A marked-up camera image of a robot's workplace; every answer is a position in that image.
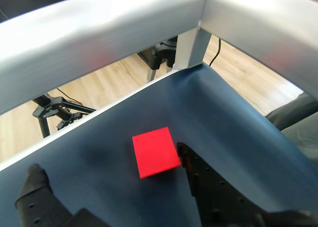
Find dark blue table mat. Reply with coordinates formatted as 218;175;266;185
0;64;318;227

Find black floor cable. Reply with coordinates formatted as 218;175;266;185
208;37;222;67

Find black camera tripod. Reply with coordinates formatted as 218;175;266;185
31;94;97;139

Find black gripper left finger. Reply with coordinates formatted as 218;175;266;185
14;163;110;227

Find red cube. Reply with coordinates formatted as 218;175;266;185
132;126;181;179

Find silver metal rail frame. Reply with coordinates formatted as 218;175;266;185
0;0;318;116

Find black stand with silver leg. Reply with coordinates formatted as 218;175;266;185
138;37;178;84

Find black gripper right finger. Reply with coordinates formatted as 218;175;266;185
176;142;264;227

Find dark grey fabric bundle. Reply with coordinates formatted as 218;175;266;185
265;92;318;168

